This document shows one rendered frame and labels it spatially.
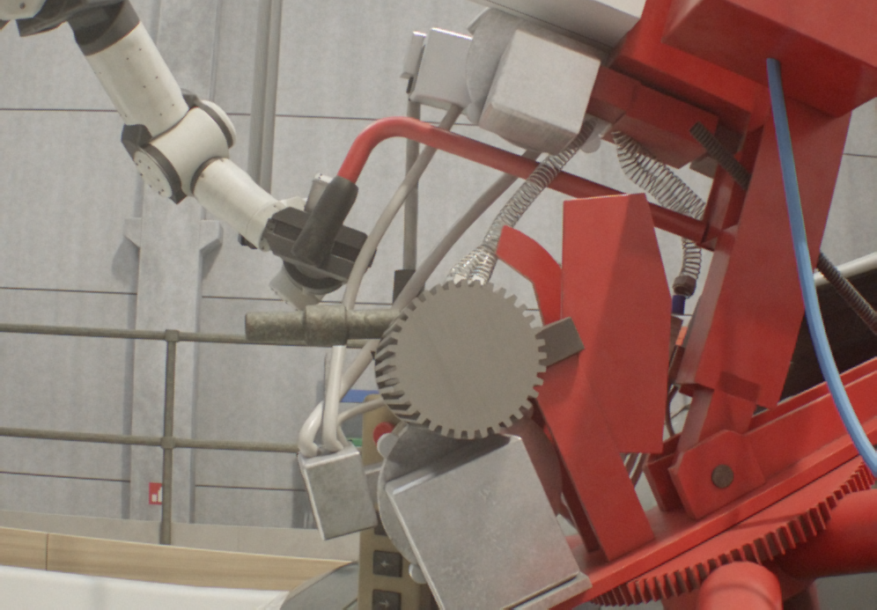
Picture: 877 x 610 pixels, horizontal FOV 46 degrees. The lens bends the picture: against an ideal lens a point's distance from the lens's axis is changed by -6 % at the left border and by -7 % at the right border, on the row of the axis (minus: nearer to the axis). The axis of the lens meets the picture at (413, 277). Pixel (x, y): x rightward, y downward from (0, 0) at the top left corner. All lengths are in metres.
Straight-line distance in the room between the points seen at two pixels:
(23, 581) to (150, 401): 5.88
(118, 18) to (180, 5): 9.08
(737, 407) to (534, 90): 0.34
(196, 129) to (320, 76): 9.24
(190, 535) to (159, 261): 4.81
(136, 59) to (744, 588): 1.02
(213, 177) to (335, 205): 0.38
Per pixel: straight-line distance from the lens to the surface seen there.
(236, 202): 1.45
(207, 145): 1.49
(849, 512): 0.89
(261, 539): 5.48
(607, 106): 1.08
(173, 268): 9.93
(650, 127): 1.09
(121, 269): 10.48
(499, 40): 1.11
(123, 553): 4.45
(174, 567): 4.42
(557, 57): 1.03
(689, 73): 1.07
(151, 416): 9.88
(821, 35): 0.93
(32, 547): 4.53
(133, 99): 1.48
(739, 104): 1.08
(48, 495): 10.59
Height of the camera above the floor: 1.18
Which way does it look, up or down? 7 degrees up
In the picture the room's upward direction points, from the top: 2 degrees clockwise
